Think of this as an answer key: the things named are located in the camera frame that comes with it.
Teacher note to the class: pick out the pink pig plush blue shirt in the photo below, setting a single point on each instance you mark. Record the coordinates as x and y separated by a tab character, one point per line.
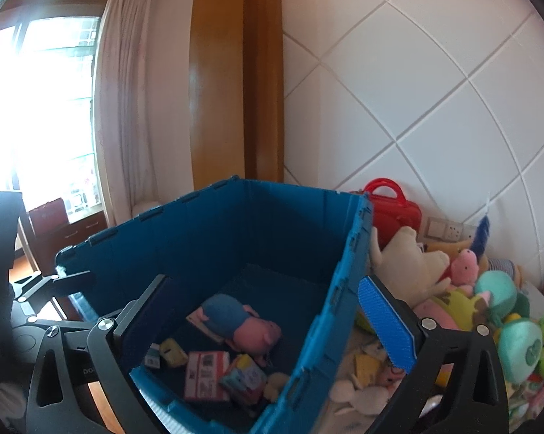
235	318

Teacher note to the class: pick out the yellow green plush toy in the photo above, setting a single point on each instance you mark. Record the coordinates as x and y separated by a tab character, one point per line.
457	309

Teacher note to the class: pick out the colourful small box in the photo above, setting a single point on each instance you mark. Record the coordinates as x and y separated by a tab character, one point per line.
244	377

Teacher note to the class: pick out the red plastic toy case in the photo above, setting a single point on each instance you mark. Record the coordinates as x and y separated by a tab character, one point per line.
391	212

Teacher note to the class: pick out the blue plastic crate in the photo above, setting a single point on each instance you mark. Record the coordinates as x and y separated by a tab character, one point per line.
272	235

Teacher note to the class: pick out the flat picture card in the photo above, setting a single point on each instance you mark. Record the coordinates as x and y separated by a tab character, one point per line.
199	323

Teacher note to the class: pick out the white curtain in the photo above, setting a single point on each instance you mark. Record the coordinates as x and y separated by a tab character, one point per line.
131	99

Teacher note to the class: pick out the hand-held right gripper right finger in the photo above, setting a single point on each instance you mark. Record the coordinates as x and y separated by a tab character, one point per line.
387	321

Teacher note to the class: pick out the white and blue small box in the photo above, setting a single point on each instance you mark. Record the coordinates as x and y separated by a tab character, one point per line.
153	357

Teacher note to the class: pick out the white fluffy plush toy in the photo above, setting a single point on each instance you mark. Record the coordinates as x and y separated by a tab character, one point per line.
360	393

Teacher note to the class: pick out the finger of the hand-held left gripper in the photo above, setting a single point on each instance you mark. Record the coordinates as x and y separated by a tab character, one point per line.
57	282

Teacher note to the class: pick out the yellow small box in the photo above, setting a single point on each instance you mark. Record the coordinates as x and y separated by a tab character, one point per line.
172	352

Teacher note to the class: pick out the window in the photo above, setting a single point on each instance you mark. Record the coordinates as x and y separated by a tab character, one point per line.
50	108

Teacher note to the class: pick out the wooden cabinet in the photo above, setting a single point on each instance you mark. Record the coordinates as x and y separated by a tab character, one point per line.
72	230

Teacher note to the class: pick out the wall socket panel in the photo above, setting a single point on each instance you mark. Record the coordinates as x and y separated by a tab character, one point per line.
448	229

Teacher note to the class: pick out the pink plush toy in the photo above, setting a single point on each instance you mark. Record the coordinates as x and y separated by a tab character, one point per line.
465	269

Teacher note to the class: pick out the red and white box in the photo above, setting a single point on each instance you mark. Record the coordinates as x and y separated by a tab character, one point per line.
204	375

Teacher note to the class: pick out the teal round plush toy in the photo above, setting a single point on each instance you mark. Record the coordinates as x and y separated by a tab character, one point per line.
496	291

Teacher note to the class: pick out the wooden pillar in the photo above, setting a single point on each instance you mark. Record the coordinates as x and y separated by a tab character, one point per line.
235	77

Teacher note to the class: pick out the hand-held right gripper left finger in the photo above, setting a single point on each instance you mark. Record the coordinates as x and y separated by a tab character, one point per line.
138	300

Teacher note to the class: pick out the teal plush with heart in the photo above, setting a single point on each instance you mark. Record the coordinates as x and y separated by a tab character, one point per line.
520	348

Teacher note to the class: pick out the blue feather toy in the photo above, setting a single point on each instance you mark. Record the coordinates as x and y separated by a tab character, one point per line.
481	235

